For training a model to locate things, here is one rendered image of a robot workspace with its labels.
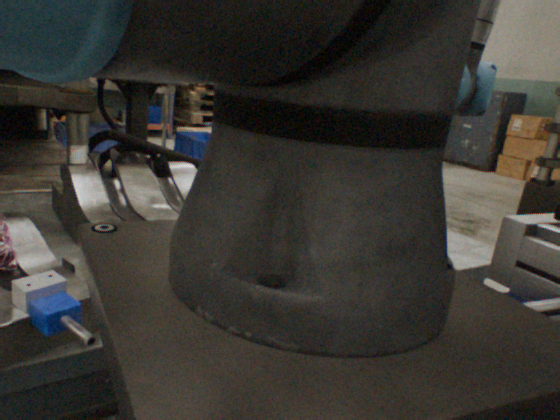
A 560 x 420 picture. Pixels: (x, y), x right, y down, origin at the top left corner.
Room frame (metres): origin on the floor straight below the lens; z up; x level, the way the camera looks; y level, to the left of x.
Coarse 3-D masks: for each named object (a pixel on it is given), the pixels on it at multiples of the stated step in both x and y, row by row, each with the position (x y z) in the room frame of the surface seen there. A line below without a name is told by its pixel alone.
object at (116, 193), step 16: (96, 160) 0.92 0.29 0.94; (112, 160) 0.92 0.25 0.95; (128, 160) 0.96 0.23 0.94; (144, 160) 0.96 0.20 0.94; (160, 160) 0.99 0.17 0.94; (112, 176) 0.91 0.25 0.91; (160, 176) 0.98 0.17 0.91; (112, 192) 0.84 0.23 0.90; (176, 192) 0.90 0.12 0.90; (112, 208) 0.80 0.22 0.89; (128, 208) 0.81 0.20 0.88; (176, 208) 0.85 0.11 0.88
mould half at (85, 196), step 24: (72, 168) 0.87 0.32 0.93; (120, 168) 0.91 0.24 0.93; (144, 168) 0.93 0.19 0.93; (192, 168) 0.99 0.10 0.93; (72, 192) 0.84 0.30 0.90; (96, 192) 0.82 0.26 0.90; (144, 192) 0.87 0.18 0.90; (72, 216) 0.84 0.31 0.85; (96, 216) 0.75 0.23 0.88; (144, 216) 0.78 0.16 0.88; (168, 216) 0.78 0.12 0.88
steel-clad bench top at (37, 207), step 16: (48, 192) 1.13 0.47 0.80; (0, 208) 0.98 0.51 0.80; (16, 208) 0.99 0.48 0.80; (32, 208) 1.00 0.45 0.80; (48, 208) 1.01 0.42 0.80; (48, 224) 0.91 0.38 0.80; (48, 240) 0.83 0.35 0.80; (64, 240) 0.83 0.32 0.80; (448, 240) 1.06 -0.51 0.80; (464, 240) 1.08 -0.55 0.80; (64, 256) 0.76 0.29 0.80; (464, 256) 0.96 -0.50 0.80; (480, 256) 0.97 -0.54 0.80; (80, 272) 0.71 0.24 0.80; (96, 336) 0.53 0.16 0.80; (48, 352) 0.49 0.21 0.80; (64, 352) 0.49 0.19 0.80; (80, 352) 0.50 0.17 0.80
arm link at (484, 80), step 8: (480, 64) 0.68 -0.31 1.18; (488, 64) 0.67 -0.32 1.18; (480, 72) 0.66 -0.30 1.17; (488, 72) 0.66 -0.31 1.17; (480, 80) 0.66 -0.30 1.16; (488, 80) 0.66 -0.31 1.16; (480, 88) 0.66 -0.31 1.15; (488, 88) 0.65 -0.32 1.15; (472, 96) 0.66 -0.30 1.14; (480, 96) 0.66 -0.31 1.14; (488, 96) 0.66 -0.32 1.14; (464, 104) 0.63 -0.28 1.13; (472, 104) 0.66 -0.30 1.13; (480, 104) 0.66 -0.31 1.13; (456, 112) 0.68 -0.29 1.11; (464, 112) 0.68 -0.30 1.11; (472, 112) 0.67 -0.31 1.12; (480, 112) 0.67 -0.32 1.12
